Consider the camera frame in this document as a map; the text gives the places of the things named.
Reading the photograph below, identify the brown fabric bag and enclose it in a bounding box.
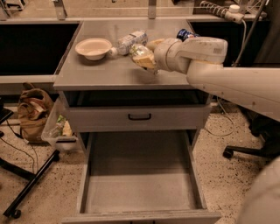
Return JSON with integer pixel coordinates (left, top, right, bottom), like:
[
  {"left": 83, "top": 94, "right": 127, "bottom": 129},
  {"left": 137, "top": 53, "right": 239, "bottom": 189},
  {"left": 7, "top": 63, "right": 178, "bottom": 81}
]
[{"left": 17, "top": 82, "right": 53, "bottom": 144}]

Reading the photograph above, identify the black chair base left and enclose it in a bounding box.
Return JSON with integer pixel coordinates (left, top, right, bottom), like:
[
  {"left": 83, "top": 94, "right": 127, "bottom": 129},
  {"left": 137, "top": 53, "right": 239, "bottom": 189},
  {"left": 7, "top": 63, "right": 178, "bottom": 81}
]
[{"left": 0, "top": 108, "right": 60, "bottom": 219}]

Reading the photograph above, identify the blue pepsi can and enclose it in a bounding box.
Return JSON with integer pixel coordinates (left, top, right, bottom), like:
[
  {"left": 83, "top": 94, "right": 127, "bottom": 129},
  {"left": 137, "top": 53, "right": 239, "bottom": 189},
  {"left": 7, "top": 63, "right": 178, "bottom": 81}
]
[{"left": 177, "top": 29, "right": 199, "bottom": 42}]

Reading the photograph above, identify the white paper bowl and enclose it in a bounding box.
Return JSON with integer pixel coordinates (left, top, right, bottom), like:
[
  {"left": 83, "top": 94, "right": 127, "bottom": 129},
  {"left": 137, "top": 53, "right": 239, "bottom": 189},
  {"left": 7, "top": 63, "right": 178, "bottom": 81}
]
[{"left": 75, "top": 38, "right": 112, "bottom": 60}]

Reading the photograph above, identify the clear plastic water bottle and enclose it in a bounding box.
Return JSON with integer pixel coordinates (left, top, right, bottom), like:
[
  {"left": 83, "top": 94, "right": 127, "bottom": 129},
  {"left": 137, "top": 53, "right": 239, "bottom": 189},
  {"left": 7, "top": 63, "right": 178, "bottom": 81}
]
[{"left": 109, "top": 30, "right": 148, "bottom": 56}]

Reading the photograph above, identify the grey drawer cabinet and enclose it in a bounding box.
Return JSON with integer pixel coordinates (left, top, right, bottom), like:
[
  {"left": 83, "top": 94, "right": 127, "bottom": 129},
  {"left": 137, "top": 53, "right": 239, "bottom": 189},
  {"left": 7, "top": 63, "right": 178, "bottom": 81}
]
[{"left": 52, "top": 18, "right": 222, "bottom": 224}]

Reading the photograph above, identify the open grey middle drawer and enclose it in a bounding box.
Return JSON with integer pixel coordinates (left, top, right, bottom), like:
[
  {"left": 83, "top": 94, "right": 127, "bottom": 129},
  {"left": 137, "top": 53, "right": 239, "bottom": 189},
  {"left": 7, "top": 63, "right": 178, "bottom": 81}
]
[{"left": 62, "top": 130, "right": 221, "bottom": 224}]

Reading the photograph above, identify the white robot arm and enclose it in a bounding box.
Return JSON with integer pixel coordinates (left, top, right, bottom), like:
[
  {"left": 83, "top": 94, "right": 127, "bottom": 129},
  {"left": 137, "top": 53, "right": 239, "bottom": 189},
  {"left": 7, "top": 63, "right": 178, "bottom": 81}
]
[{"left": 129, "top": 37, "right": 280, "bottom": 224}]

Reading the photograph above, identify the closed grey top drawer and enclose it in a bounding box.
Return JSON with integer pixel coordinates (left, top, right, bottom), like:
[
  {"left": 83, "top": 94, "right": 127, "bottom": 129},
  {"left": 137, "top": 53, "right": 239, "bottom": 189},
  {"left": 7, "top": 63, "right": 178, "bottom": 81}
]
[{"left": 66, "top": 105, "right": 211, "bottom": 132}]

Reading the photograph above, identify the white cable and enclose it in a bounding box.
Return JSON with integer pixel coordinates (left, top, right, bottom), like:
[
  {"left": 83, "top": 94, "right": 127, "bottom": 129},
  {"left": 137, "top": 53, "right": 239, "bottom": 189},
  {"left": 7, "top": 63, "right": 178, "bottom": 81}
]
[{"left": 202, "top": 18, "right": 249, "bottom": 138}]

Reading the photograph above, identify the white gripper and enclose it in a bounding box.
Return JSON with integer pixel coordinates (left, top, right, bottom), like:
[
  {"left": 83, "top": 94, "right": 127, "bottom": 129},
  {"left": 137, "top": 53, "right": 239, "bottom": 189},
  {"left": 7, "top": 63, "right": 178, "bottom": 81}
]
[{"left": 132, "top": 38, "right": 190, "bottom": 74}]

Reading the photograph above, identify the black office chair right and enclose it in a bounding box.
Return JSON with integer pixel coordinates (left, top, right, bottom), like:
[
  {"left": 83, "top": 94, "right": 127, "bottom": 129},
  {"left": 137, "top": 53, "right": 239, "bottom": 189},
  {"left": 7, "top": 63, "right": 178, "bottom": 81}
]
[{"left": 222, "top": 112, "right": 280, "bottom": 160}]

